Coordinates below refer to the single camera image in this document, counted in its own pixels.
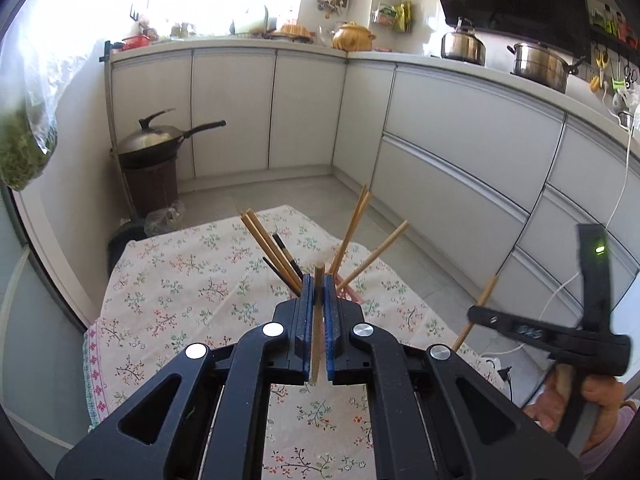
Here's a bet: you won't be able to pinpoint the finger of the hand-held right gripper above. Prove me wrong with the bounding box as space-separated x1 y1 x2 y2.
467 305 553 356

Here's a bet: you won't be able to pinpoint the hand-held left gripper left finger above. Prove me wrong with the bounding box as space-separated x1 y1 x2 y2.
55 274 314 480

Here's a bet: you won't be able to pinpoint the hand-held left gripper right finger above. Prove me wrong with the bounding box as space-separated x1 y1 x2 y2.
325 274 584 480

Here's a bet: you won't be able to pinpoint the pink plastic utensil basket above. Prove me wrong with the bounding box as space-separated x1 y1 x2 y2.
285 272 366 307

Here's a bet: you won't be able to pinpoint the black chopstick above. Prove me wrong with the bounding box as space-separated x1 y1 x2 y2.
271 231 304 281
262 257 291 293

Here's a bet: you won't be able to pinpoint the person's right hand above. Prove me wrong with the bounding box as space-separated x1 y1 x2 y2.
522 366 628 466

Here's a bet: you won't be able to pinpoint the floral tablecloth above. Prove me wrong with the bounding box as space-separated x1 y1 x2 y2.
82 204 506 480

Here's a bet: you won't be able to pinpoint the clear plastic bag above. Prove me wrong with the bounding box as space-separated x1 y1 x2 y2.
145 201 186 236

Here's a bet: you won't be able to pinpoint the dark round pan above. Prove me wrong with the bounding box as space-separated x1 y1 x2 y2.
109 220 148 276

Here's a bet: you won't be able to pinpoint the brown plastic bin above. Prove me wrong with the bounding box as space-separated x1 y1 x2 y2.
120 157 180 218

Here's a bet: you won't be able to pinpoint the white kitchen cabinets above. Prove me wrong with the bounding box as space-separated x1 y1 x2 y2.
105 35 640 356

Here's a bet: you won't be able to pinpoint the dark wok with lid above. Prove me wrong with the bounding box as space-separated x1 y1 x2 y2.
116 108 227 163

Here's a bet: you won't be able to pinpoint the white plastic bag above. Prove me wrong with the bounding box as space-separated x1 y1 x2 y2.
612 87 640 131

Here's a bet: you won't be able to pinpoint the steel cooking pot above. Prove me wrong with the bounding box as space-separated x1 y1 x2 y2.
506 41 586 93

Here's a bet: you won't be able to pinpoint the yellow scissors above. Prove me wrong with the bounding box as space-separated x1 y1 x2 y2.
590 50 611 92

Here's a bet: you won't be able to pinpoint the brown clay pot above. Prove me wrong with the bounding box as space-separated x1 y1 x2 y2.
331 21 377 52

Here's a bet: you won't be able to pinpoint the steel kettle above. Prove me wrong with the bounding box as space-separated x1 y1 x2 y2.
440 17 487 66

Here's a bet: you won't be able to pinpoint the brown lidded dish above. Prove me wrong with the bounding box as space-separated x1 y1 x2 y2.
272 20 316 43

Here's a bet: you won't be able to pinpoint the green and yellow packets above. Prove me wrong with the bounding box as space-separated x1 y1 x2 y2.
372 0 413 33

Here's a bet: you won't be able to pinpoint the plastic bag of greens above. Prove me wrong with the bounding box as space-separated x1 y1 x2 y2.
0 5 60 192

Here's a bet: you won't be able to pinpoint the black cable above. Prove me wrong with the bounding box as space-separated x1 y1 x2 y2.
497 366 516 401

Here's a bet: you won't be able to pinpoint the white cable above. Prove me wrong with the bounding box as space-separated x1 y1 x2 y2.
480 110 636 376

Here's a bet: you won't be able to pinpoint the black wall shelf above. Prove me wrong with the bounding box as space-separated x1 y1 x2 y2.
589 2 640 56

